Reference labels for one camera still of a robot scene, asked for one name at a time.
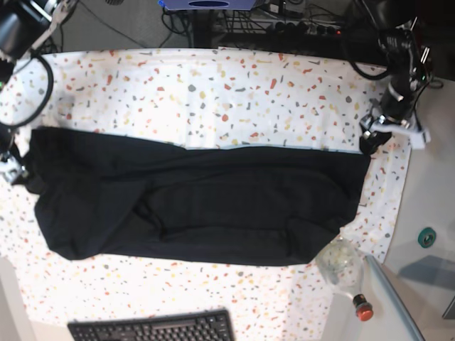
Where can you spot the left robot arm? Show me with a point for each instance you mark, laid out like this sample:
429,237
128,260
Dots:
393,23

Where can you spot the black t-shirt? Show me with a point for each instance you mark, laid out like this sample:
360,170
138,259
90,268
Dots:
258,206

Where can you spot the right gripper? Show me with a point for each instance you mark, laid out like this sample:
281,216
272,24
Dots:
13,170

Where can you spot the terrazzo pattern tablecloth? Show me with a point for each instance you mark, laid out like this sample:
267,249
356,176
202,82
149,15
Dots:
222,98

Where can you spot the black keyboard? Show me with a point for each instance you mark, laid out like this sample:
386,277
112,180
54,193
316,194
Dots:
211,325

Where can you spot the green tape roll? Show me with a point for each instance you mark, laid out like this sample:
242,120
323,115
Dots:
427,237

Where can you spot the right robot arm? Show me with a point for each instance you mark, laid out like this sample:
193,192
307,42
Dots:
25,27

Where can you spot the clear glass bottle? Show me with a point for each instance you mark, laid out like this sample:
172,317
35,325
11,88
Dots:
341,267

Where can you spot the black power strip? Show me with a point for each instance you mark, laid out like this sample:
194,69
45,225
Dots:
308,28

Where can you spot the grey metal rod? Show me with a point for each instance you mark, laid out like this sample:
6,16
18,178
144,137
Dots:
392,320

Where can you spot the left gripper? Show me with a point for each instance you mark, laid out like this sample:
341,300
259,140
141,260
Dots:
377,129

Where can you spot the blue box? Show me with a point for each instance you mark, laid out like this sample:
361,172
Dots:
177,5

